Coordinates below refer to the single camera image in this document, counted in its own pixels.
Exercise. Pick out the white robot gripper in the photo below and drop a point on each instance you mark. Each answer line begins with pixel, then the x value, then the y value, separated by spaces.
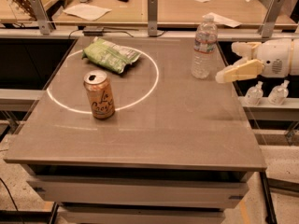
pixel 275 58

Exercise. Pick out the clear plastic water bottle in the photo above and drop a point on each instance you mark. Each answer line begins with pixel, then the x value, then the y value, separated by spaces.
pixel 205 41

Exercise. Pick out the left clear sanitizer bottle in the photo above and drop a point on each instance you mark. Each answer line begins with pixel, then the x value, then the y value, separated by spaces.
pixel 254 94

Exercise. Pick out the clear sanitizer bottle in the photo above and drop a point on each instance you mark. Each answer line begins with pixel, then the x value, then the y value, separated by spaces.
pixel 279 93
pixel 254 94

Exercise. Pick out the right clear sanitizer bottle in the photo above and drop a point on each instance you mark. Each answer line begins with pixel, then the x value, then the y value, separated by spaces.
pixel 279 93

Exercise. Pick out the white paper sheet right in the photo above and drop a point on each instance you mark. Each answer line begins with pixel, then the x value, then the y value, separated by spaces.
pixel 222 20

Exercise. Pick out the green chip bag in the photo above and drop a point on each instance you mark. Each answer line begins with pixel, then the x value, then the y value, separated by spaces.
pixel 110 55

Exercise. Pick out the orange LaCroix soda can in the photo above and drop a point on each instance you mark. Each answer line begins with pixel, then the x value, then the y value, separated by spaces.
pixel 99 93

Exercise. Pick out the black power adapter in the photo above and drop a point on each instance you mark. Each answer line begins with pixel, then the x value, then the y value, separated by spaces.
pixel 93 31

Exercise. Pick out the white paper sheet left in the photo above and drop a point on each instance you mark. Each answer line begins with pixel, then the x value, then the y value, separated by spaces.
pixel 86 12

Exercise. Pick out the white table base drawers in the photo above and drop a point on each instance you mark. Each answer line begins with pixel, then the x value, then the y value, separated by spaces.
pixel 108 199

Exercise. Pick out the right metal bracket post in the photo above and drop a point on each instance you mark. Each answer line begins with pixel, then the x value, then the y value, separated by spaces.
pixel 267 28

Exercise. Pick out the metal bracket post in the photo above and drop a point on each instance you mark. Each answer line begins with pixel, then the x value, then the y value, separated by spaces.
pixel 152 17
pixel 44 23
pixel 267 28

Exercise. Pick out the middle metal bracket post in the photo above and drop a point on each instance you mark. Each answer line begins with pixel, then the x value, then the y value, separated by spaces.
pixel 152 17

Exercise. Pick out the left metal bracket post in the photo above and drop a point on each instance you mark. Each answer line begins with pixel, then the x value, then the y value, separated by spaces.
pixel 44 23

